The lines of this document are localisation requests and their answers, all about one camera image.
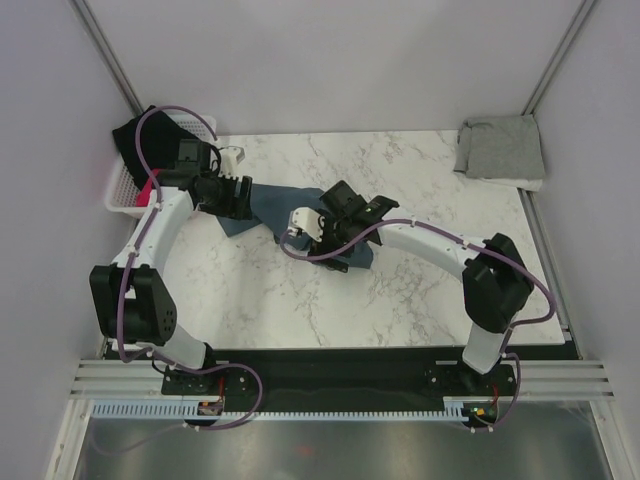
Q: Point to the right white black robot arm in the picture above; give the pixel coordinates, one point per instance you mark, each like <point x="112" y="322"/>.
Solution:
<point x="491" y="271"/>

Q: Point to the right corner aluminium post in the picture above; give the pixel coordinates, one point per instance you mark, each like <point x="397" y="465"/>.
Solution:
<point x="567" y="42"/>

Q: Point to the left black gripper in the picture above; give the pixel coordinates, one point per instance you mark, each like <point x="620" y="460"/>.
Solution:
<point x="233" y="208"/>

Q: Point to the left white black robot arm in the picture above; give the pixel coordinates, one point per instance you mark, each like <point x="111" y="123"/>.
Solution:
<point x="133" y="305"/>

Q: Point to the aluminium rail frame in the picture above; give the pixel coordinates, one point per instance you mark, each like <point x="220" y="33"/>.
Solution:
<point x="584" y="380"/>

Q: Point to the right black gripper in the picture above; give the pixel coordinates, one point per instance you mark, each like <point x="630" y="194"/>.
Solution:
<point x="323" y="246"/>

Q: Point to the left corner aluminium post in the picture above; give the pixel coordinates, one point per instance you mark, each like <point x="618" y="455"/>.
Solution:
<point x="101" y="43"/>

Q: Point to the white plastic basket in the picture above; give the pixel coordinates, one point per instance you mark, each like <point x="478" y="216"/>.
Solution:
<point x="121" y="193"/>

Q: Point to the black t shirt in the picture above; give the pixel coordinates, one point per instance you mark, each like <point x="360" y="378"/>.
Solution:
<point x="160" y="139"/>

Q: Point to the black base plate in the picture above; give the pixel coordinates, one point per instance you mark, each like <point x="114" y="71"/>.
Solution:
<point x="364" y="377"/>

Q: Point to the blue grey t shirt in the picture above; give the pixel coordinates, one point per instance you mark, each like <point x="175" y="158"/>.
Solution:
<point x="271" y="206"/>

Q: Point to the white slotted cable duct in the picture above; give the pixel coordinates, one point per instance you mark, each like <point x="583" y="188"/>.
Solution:
<point x="191" y="410"/>

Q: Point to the folded grey t shirt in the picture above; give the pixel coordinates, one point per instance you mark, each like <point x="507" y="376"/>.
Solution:
<point x="500" y="148"/>

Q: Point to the corner aluminium post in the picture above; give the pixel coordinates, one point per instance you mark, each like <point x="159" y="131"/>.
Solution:
<point x="567" y="42"/>
<point x="101" y="43"/>

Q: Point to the pink red t shirt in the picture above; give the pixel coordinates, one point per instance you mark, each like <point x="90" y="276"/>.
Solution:
<point x="142" y="198"/>

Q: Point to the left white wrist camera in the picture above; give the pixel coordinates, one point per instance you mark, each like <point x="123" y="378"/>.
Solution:
<point x="231" y="157"/>

